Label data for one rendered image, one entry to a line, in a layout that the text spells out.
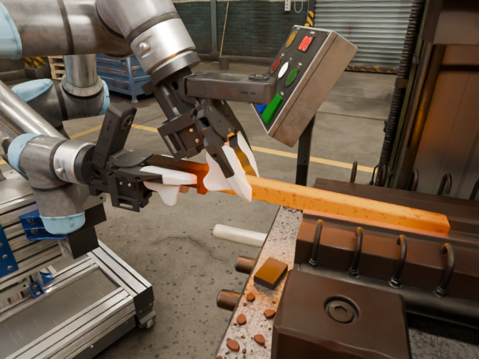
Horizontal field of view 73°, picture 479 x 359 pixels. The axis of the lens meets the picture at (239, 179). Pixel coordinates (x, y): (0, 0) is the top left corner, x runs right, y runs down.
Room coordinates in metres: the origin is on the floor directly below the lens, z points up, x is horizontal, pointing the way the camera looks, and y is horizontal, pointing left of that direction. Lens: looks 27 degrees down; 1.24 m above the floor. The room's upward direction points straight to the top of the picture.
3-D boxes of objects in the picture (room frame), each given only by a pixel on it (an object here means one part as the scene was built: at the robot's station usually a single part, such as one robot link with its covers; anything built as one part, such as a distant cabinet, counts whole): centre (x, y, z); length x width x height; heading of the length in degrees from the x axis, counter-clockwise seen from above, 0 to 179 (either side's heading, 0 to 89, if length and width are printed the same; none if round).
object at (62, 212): (0.56, 0.35, 0.90); 0.11 x 0.08 x 0.11; 5
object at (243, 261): (0.40, -0.01, 0.87); 0.04 x 0.03 x 0.03; 71
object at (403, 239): (0.28, -0.18, 0.99); 0.04 x 0.01 x 0.06; 161
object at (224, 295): (0.33, 0.01, 0.87); 0.04 x 0.03 x 0.03; 71
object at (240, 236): (0.77, -0.13, 0.62); 0.44 x 0.05 x 0.05; 71
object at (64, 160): (0.51, 0.28, 1.00); 0.08 x 0.05 x 0.08; 161
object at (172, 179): (0.44, 0.11, 0.99); 0.09 x 0.03 x 0.06; 68
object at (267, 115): (0.85, -0.09, 1.01); 0.07 x 0.05 x 0.07; 6
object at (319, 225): (0.31, -0.09, 0.99); 0.04 x 0.01 x 0.06; 161
